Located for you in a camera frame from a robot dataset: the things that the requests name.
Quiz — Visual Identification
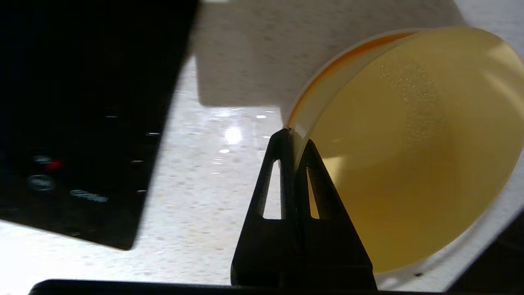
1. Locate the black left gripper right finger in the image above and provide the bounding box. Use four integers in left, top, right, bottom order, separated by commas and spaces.
295, 139, 377, 290

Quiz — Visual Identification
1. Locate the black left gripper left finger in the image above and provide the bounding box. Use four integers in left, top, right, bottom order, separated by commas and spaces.
230, 128, 303, 286

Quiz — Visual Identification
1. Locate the yellow plastic bowl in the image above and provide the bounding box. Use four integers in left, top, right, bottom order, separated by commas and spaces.
282, 27, 524, 291

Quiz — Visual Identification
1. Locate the black induction cooktop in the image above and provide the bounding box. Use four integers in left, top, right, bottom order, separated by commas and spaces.
0, 0, 201, 251

